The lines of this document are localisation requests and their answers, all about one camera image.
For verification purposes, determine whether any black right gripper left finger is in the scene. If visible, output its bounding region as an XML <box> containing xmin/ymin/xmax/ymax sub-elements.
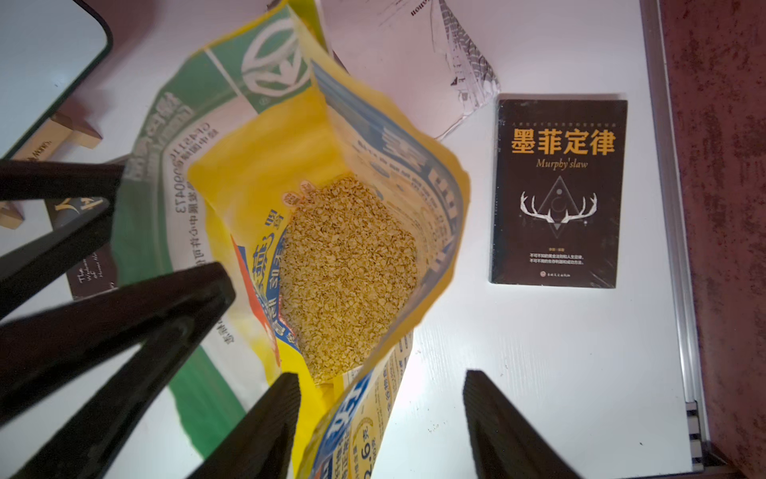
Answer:
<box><xmin>191</xmin><ymin>373</ymin><xmax>301</xmax><ymax>478</ymax></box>

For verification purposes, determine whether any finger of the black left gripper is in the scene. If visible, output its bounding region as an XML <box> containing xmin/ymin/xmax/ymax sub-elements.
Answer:
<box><xmin>1</xmin><ymin>263</ymin><xmax>235</xmax><ymax>478</ymax></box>
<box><xmin>1</xmin><ymin>160</ymin><xmax>125</xmax><ymax>319</ymax></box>

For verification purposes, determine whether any black portrait cover book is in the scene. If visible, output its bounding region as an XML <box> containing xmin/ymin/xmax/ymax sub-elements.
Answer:
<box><xmin>45</xmin><ymin>193</ymin><xmax>118</xmax><ymax>301</ymax></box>

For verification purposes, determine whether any yellow oats bag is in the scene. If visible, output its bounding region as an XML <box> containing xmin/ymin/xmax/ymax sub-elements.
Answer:
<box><xmin>112</xmin><ymin>1</ymin><xmax>469</xmax><ymax>478</ymax></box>

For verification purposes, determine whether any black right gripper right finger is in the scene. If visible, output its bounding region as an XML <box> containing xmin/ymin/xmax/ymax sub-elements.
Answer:
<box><xmin>463</xmin><ymin>370</ymin><xmax>578</xmax><ymax>478</ymax></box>

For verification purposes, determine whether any black Murphy's law book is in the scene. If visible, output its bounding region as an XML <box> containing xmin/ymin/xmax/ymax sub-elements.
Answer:
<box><xmin>490</xmin><ymin>94</ymin><xmax>628</xmax><ymax>289</ymax></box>

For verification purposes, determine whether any white board with black rim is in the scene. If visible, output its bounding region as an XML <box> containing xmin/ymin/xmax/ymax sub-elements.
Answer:
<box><xmin>1</xmin><ymin>0</ymin><xmax>113</xmax><ymax>159</ymax></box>

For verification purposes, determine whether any white paper manual booklet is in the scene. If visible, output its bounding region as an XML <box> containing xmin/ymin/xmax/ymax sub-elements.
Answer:
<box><xmin>320</xmin><ymin>0</ymin><xmax>500</xmax><ymax>139</ymax></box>

